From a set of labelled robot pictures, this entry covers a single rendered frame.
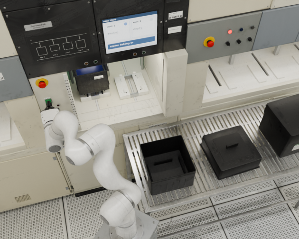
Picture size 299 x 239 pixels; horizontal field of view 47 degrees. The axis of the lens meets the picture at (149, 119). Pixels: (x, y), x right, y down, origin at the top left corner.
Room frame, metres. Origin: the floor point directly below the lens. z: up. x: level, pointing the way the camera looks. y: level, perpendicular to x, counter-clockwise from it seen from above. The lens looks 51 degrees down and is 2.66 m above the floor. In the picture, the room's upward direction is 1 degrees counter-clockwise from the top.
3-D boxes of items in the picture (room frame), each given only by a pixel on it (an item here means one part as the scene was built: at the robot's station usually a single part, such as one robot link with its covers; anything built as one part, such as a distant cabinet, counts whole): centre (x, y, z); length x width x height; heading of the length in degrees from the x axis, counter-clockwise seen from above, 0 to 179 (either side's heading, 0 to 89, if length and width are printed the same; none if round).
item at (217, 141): (1.22, -0.52, 0.83); 0.29 x 0.29 x 0.13; 18
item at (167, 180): (1.10, -0.10, 0.85); 0.28 x 0.28 x 0.17; 15
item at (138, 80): (1.75, 0.13, 0.89); 0.22 x 0.21 x 0.04; 15
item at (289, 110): (1.37, -0.94, 0.89); 0.29 x 0.29 x 0.25; 19
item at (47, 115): (1.19, 0.55, 1.20); 0.11 x 0.10 x 0.07; 15
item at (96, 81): (1.74, 0.41, 1.06); 0.24 x 0.20 x 0.32; 105
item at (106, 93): (1.74, 0.41, 0.89); 0.22 x 0.21 x 0.04; 15
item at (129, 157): (1.29, -0.52, 0.38); 1.30 x 0.60 x 0.76; 105
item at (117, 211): (0.70, 0.16, 1.07); 0.19 x 0.12 x 0.24; 138
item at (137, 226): (0.73, 0.14, 0.85); 0.19 x 0.19 x 0.18
